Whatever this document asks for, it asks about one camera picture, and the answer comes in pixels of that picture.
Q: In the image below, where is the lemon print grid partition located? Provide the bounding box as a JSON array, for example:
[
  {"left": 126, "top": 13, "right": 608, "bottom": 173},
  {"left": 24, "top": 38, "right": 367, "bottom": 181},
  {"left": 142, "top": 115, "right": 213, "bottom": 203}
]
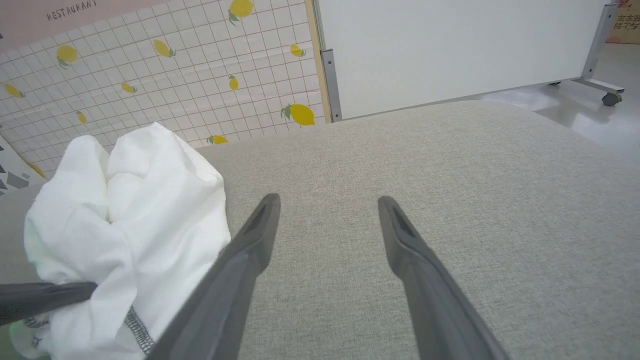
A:
[{"left": 0, "top": 0, "right": 333, "bottom": 178}]

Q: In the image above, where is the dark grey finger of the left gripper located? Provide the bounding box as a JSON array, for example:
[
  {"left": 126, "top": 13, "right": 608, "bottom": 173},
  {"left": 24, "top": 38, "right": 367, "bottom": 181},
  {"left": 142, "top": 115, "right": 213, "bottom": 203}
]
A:
[{"left": 0, "top": 281, "right": 99, "bottom": 327}]

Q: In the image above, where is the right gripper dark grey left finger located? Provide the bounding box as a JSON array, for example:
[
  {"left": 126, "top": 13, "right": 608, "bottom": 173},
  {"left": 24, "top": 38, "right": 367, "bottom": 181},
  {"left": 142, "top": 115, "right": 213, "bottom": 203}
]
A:
[{"left": 146, "top": 193, "right": 282, "bottom": 360}]

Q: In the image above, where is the cardboard box with red print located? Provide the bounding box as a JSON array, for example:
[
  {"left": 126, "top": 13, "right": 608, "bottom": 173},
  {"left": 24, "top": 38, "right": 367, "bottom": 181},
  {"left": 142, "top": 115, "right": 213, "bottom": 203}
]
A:
[{"left": 606, "top": 0, "right": 640, "bottom": 45}]

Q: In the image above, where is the grey geometric pattern panel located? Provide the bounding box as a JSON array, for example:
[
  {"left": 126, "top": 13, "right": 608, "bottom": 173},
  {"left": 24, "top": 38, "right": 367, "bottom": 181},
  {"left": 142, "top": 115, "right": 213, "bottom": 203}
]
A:
[{"left": 0, "top": 135, "right": 47, "bottom": 197}]

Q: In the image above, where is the white shirt with grey stitching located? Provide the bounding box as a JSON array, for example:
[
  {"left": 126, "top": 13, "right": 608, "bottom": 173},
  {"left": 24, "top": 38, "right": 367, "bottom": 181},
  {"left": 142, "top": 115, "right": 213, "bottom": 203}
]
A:
[{"left": 9, "top": 121, "right": 232, "bottom": 360}]

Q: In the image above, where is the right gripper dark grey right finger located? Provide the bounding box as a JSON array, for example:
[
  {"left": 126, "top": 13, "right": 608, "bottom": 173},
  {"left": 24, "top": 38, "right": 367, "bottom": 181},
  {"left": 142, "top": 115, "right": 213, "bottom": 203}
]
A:
[{"left": 377, "top": 195, "right": 512, "bottom": 360}]

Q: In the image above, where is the white board on metal stand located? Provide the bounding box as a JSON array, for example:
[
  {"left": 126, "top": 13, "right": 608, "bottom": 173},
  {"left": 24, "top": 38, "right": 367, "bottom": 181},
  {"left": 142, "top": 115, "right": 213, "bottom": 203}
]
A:
[{"left": 312, "top": 0, "right": 626, "bottom": 123}]

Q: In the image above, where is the pink restaurant sign panel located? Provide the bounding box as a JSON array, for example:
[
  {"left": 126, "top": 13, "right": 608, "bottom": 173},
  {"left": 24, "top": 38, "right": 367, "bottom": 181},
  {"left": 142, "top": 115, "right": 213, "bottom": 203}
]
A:
[{"left": 0, "top": 0, "right": 166, "bottom": 53}]

